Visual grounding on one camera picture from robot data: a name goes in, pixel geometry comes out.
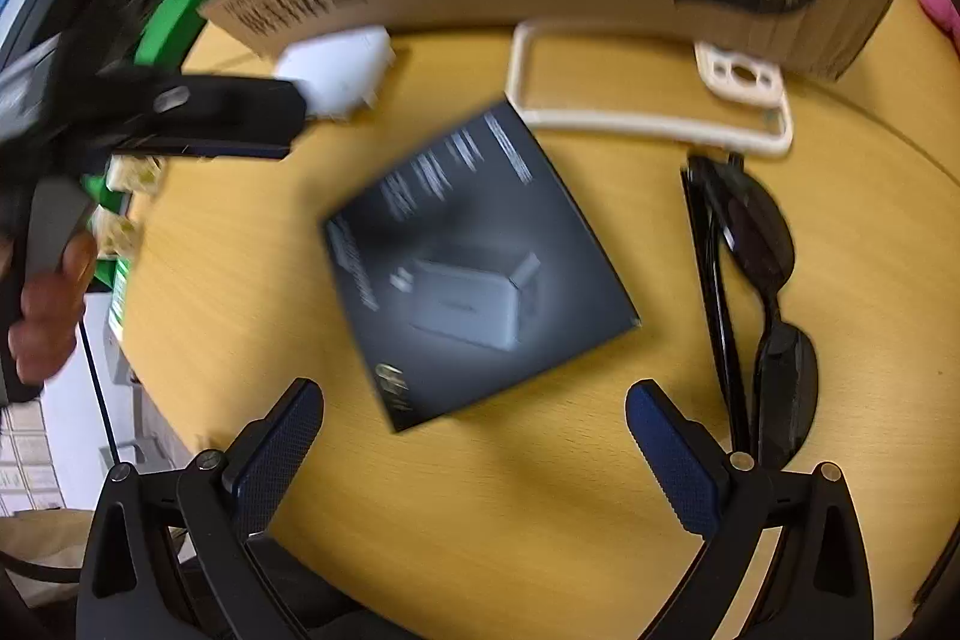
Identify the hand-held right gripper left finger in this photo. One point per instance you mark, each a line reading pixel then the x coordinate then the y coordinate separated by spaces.
pixel 274 452

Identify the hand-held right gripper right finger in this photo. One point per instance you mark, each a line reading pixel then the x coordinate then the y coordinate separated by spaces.
pixel 679 460

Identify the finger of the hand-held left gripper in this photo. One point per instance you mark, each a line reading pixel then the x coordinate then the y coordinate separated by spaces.
pixel 232 104
pixel 210 150

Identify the white folding phone stand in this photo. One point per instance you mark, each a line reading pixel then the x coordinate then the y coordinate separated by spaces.
pixel 337 63

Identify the black sunglasses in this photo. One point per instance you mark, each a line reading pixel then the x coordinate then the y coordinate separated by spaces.
pixel 757 227

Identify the black charger package box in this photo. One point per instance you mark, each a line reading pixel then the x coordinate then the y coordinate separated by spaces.
pixel 480 265

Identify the beige clear phone case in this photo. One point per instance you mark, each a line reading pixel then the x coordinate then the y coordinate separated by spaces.
pixel 742 78

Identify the person's left hand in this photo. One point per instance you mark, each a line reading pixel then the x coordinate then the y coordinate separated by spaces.
pixel 49 310

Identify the green cloth covered table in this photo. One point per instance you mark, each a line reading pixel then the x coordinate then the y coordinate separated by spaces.
pixel 195 10

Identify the green white carton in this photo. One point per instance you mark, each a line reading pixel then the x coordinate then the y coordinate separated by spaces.
pixel 120 302

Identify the pink plush toy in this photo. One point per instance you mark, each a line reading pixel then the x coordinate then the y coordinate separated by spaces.
pixel 941 6

